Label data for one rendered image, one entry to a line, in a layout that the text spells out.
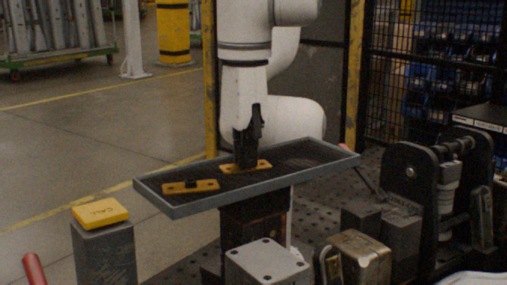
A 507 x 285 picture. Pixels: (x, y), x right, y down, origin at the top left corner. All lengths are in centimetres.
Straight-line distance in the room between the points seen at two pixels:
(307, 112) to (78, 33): 767
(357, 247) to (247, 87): 29
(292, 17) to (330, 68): 254
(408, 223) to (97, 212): 49
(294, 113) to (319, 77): 227
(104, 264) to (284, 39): 62
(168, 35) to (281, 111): 750
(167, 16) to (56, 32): 172
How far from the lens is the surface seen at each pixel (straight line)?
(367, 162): 224
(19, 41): 830
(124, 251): 74
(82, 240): 72
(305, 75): 339
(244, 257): 70
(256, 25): 76
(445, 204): 104
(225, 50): 78
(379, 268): 80
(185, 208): 72
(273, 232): 88
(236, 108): 78
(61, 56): 821
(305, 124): 107
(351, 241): 81
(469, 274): 93
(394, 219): 90
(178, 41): 854
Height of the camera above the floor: 147
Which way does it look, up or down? 18 degrees down
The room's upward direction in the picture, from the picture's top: straight up
